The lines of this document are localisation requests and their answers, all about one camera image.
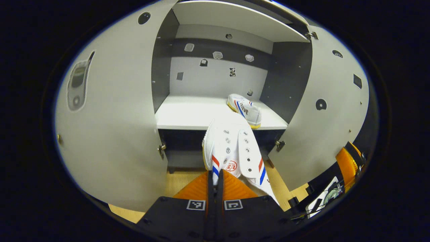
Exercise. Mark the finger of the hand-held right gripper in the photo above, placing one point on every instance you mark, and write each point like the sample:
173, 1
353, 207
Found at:
349, 164

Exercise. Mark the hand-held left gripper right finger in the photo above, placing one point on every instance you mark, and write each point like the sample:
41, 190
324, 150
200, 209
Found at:
248, 218

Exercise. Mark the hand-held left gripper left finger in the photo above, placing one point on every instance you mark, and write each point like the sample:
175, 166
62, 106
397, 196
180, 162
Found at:
174, 218

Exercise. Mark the white shoe cabinet door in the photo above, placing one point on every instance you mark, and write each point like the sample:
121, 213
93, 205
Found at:
117, 134
319, 134

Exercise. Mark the white striped canvas shoe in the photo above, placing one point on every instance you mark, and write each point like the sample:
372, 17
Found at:
247, 111
231, 148

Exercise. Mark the white shoe cabinet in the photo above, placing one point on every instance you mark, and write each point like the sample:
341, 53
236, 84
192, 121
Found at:
188, 114

